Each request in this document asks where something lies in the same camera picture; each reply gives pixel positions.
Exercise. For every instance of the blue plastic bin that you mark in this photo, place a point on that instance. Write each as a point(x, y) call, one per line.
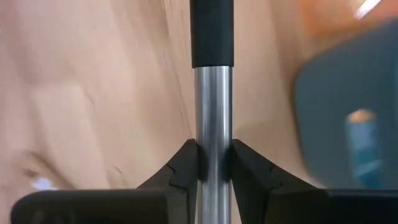
point(326, 124)

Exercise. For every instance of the orange plastic bin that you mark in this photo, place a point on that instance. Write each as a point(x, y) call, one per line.
point(323, 15)

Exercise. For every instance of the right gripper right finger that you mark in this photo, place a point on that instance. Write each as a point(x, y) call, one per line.
point(248, 180)

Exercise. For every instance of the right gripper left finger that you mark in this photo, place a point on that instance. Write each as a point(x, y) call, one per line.
point(185, 180)

